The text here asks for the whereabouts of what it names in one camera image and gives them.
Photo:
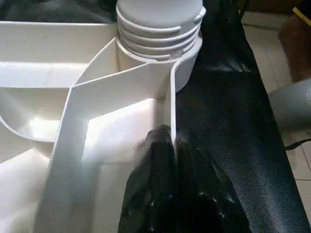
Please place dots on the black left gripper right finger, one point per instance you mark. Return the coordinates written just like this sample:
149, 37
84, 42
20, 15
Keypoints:
209, 204

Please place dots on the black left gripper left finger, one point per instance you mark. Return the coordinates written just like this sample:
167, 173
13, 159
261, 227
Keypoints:
150, 194

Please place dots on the white plastic table top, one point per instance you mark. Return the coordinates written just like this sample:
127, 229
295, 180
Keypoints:
121, 82

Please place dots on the white plastic table leg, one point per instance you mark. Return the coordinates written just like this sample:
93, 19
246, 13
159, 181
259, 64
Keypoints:
160, 19

